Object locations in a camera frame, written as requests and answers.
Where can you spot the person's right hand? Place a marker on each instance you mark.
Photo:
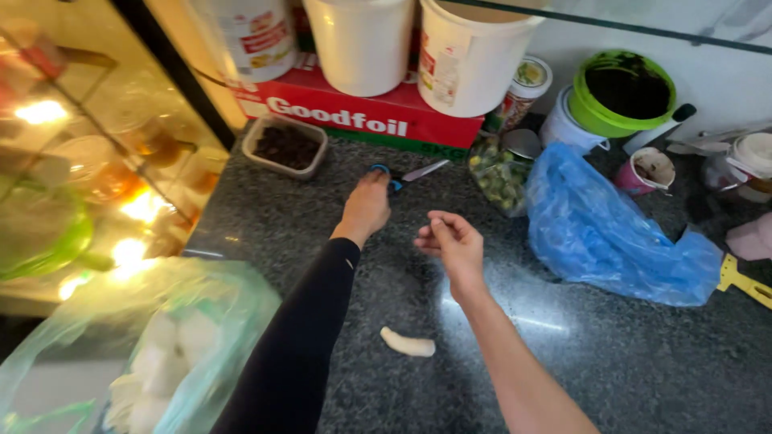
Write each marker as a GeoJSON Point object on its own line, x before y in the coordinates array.
{"type": "Point", "coordinates": [461, 247]}

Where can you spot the person's left hand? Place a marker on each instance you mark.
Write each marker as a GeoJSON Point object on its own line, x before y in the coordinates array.
{"type": "Point", "coordinates": [366, 208]}

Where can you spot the person's right fingers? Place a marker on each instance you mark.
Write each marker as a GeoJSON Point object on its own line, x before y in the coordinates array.
{"type": "Point", "coordinates": [435, 232]}

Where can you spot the person's left fingers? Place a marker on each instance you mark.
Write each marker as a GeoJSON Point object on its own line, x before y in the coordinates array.
{"type": "Point", "coordinates": [376, 179]}

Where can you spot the red foil carton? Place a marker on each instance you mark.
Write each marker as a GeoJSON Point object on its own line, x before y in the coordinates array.
{"type": "Point", "coordinates": [362, 114]}

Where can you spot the clear bag of green olives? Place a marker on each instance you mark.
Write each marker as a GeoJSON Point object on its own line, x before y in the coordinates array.
{"type": "Point", "coordinates": [500, 178]}

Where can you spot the plastic tub with dark filling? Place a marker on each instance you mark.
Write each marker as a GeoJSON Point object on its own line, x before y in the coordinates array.
{"type": "Point", "coordinates": [286, 148]}

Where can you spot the white dough piece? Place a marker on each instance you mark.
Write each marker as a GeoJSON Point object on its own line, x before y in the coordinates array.
{"type": "Point", "coordinates": [408, 344]}

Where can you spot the round metal lid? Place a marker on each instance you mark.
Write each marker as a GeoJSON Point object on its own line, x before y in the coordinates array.
{"type": "Point", "coordinates": [522, 143]}

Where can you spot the plain white bucket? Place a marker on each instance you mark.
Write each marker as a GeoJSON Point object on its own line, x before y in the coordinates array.
{"type": "Point", "coordinates": [360, 45]}

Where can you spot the large white bucket with label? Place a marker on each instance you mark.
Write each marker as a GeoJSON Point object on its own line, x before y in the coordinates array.
{"type": "Point", "coordinates": [464, 57]}

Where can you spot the small white bucket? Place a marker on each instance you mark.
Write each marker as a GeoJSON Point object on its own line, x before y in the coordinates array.
{"type": "Point", "coordinates": [564, 129]}

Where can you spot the clear jar with printed lid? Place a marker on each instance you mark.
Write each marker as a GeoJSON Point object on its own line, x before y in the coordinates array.
{"type": "Point", "coordinates": [522, 90]}

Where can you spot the blue plastic bag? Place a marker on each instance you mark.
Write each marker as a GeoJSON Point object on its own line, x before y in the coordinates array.
{"type": "Point", "coordinates": [603, 241]}

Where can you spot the white bucket with red label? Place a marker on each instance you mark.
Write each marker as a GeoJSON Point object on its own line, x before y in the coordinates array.
{"type": "Point", "coordinates": [256, 36]}

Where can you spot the pink paper cup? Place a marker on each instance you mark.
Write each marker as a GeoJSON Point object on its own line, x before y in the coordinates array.
{"type": "Point", "coordinates": [645, 172]}

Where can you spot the green bucket with dark contents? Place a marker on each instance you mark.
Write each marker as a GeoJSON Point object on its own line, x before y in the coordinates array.
{"type": "Point", "coordinates": [621, 93]}

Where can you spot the white bottle with black cap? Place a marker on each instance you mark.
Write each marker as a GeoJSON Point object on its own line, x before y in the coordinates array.
{"type": "Point", "coordinates": [660, 128]}

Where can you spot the green bag of white pieces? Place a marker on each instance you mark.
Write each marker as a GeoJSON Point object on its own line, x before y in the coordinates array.
{"type": "Point", "coordinates": [151, 355]}

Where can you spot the glass display cabinet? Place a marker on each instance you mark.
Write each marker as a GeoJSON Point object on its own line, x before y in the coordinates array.
{"type": "Point", "coordinates": [90, 150]}

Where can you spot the glass jar with white lid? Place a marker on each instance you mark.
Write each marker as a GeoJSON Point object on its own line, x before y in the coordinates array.
{"type": "Point", "coordinates": [739, 166]}

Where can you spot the yellow plastic tool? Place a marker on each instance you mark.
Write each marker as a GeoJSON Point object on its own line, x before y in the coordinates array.
{"type": "Point", "coordinates": [745, 282]}

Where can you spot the pink cloth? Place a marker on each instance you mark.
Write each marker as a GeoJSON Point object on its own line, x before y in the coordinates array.
{"type": "Point", "coordinates": [752, 238]}

